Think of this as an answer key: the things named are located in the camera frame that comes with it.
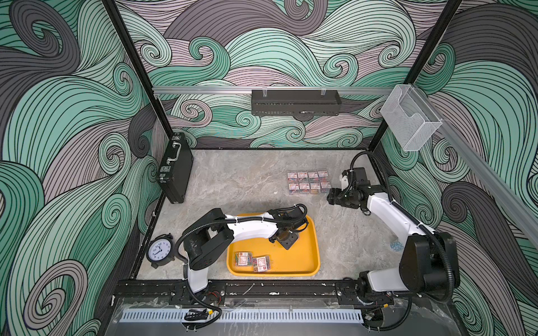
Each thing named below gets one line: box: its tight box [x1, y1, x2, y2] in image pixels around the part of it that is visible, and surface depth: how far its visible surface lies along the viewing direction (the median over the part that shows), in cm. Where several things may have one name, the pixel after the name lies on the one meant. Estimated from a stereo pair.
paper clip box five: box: [288, 182, 300, 195], surface depth 103 cm
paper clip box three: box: [297, 171, 309, 183], surface depth 108 cm
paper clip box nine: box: [320, 181, 333, 194], surface depth 103 cm
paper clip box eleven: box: [287, 172, 299, 183], surface depth 108 cm
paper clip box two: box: [317, 170, 329, 183], surface depth 109 cm
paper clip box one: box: [307, 171, 319, 184], surface depth 108 cm
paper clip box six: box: [234, 252, 253, 267], surface depth 81 cm
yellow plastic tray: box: [226, 214, 321, 277], surface depth 81 cm
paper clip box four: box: [299, 182, 311, 194], surface depth 103 cm
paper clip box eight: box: [309, 182, 321, 194], surface depth 103 cm
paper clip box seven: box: [256, 256, 268, 273], surface depth 79 cm
